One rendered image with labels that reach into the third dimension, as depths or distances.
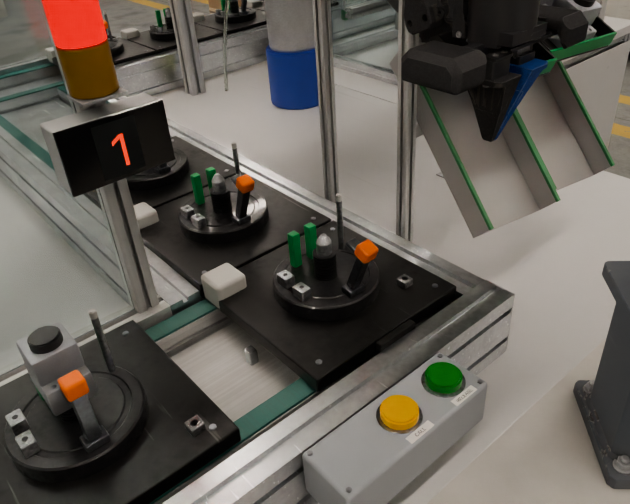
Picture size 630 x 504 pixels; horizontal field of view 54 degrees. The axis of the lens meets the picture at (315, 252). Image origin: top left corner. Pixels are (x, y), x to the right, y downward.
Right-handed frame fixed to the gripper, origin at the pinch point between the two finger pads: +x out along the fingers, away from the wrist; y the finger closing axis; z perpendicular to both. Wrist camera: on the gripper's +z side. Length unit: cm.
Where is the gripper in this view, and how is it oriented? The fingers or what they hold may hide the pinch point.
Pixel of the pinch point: (492, 104)
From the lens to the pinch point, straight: 59.0
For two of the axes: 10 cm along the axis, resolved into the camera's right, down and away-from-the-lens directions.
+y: -7.6, 4.0, -5.1
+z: -6.5, -3.9, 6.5
